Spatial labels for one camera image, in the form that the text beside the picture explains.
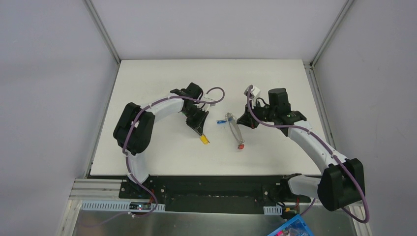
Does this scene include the yellow tagged key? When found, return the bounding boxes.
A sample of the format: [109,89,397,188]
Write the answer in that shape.
[200,134,210,145]

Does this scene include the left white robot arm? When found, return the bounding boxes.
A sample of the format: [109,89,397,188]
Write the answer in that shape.
[113,83,212,199]

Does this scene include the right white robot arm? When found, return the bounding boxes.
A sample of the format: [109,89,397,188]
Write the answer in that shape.
[237,86,365,211]

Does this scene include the blue plastic bin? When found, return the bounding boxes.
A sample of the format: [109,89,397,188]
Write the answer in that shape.
[268,215,314,236]

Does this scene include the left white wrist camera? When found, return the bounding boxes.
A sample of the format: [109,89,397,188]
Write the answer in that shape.
[200,96,216,106]

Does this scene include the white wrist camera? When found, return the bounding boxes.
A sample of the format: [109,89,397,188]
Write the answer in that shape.
[200,96,216,106]
[244,86,261,99]

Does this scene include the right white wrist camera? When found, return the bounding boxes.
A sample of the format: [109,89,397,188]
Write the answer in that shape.
[244,86,261,99]

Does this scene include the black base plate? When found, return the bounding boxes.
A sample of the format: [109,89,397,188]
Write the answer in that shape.
[119,175,311,214]

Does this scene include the aluminium frame rail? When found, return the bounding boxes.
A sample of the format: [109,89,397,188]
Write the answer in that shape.
[83,0,121,65]

